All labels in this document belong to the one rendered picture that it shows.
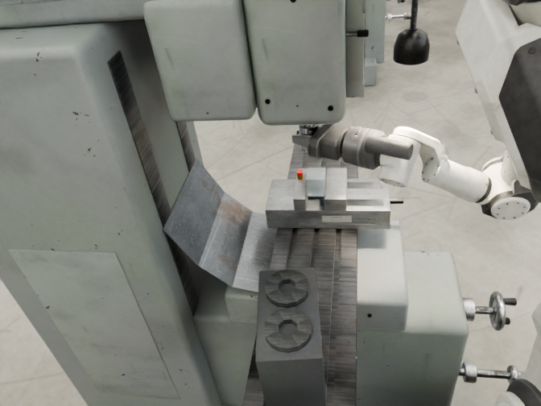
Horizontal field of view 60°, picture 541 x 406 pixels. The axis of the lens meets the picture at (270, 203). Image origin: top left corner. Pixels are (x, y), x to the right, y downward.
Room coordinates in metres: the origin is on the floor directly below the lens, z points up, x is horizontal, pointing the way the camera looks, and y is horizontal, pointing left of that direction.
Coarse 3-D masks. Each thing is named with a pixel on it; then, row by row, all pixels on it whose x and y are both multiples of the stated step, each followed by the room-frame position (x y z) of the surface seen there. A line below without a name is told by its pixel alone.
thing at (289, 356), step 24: (264, 288) 0.65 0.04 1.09; (288, 288) 0.64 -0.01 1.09; (312, 288) 0.63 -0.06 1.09; (264, 312) 0.59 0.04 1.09; (288, 312) 0.57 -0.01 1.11; (312, 312) 0.57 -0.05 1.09; (264, 336) 0.53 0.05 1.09; (288, 336) 0.52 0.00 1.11; (312, 336) 0.52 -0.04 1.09; (264, 360) 0.48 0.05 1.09; (288, 360) 0.48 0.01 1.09; (312, 360) 0.47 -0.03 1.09; (264, 384) 0.48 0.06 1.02; (288, 384) 0.48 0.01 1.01; (312, 384) 0.47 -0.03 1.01
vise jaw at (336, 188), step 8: (328, 168) 1.14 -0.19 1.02; (336, 168) 1.14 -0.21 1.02; (344, 168) 1.13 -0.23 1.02; (328, 176) 1.10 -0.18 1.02; (336, 176) 1.10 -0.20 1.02; (344, 176) 1.09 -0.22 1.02; (328, 184) 1.07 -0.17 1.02; (336, 184) 1.06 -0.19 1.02; (344, 184) 1.06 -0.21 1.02; (328, 192) 1.03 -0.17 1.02; (336, 192) 1.03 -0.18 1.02; (344, 192) 1.02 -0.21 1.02; (328, 200) 1.00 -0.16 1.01; (336, 200) 1.00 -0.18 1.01; (344, 200) 0.99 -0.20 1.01; (328, 208) 1.00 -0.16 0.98; (336, 208) 1.00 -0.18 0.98; (344, 208) 0.99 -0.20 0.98
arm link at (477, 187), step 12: (456, 168) 0.82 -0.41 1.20; (468, 168) 0.83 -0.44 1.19; (492, 168) 0.84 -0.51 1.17; (444, 180) 0.80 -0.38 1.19; (456, 180) 0.80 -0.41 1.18; (468, 180) 0.80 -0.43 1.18; (480, 180) 0.80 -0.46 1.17; (492, 180) 0.81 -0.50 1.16; (456, 192) 0.80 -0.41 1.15; (468, 192) 0.79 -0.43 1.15; (480, 192) 0.79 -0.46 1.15; (492, 192) 0.79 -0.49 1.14; (504, 192) 0.77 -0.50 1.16; (480, 204) 0.79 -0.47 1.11; (492, 204) 0.76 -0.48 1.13; (492, 216) 0.77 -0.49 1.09
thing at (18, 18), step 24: (0, 0) 1.01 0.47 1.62; (24, 0) 1.00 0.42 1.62; (48, 0) 0.98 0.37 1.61; (72, 0) 0.98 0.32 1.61; (96, 0) 0.96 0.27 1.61; (120, 0) 0.95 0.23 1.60; (144, 0) 0.94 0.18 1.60; (240, 0) 0.92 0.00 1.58; (0, 24) 1.02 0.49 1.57; (24, 24) 1.01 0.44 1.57; (48, 24) 1.00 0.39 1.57
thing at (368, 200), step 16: (304, 176) 1.12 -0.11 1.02; (272, 192) 1.12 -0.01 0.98; (288, 192) 1.11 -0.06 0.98; (304, 192) 1.05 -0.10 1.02; (352, 192) 1.07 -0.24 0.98; (368, 192) 1.06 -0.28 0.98; (384, 192) 1.05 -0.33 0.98; (272, 208) 1.05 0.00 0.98; (288, 208) 1.04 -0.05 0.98; (304, 208) 1.02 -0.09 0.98; (320, 208) 1.02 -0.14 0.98; (352, 208) 1.00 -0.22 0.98; (368, 208) 0.99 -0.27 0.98; (384, 208) 0.98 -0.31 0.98; (272, 224) 1.04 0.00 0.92; (288, 224) 1.03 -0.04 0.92; (304, 224) 1.02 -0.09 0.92; (320, 224) 1.01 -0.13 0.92; (336, 224) 1.00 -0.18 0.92; (352, 224) 0.99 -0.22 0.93; (368, 224) 0.98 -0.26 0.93; (384, 224) 0.97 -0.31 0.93
